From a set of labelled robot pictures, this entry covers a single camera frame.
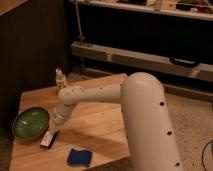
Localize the red and white eraser box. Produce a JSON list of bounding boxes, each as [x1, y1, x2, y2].
[[40, 131, 58, 149]]

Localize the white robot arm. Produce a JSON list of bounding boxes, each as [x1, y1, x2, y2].
[[49, 72, 184, 171]]

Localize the grey metal shelf beam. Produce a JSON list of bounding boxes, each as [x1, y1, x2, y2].
[[71, 41, 213, 82]]

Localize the small white bottle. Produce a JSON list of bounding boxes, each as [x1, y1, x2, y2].
[[55, 68, 67, 89]]

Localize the blue sponge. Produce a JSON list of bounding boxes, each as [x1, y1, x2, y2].
[[67, 149, 93, 167]]

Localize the green bowl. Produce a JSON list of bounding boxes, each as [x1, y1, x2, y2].
[[12, 107, 49, 140]]

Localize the black handle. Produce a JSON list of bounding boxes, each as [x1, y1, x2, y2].
[[169, 57, 200, 68]]

